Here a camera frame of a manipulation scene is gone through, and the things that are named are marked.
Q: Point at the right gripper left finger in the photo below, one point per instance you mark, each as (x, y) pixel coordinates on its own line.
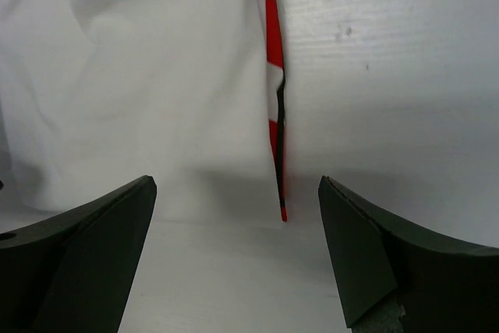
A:
(73, 272)

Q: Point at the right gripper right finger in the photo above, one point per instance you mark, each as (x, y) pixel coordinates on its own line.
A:
(396, 276)

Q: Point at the white t-shirt red print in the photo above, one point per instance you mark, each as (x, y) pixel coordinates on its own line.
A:
(95, 93)

